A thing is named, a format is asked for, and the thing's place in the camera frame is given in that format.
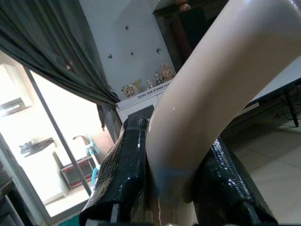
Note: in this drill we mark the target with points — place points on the small pink figurine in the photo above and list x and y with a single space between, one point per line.
150 83

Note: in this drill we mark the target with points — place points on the grey table with black legs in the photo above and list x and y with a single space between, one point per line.
282 82

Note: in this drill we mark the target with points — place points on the black insect wall sticker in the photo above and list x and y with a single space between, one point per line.
159 50
127 27
132 53
110 56

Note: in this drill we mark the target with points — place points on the light blue kids scooter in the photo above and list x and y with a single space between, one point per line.
92 153

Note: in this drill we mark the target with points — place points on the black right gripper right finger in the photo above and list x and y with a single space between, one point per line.
225 188

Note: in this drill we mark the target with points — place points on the small beige plush bear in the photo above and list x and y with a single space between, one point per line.
129 91

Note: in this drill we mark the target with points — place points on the large beige plush bear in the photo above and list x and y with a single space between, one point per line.
168 71

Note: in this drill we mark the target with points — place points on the brown plush toy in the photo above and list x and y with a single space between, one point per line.
184 5

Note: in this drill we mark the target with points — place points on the sliding glass door frame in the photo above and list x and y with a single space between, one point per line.
58 131

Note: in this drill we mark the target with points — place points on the white printed cardboard box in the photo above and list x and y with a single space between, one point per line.
138 103

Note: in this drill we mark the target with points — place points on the small silver trophy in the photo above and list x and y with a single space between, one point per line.
158 78

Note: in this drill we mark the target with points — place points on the green plush figurine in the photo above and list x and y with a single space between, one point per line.
138 84

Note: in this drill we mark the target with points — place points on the teal floor mat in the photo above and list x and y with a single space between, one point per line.
70 221

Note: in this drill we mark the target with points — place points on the red and white crate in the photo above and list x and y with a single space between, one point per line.
75 173

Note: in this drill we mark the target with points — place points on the dark wooden cabinet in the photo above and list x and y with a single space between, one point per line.
171 28

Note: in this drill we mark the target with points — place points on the dark green curtain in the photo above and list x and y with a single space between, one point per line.
54 47

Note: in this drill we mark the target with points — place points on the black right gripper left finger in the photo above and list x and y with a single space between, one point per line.
122 179

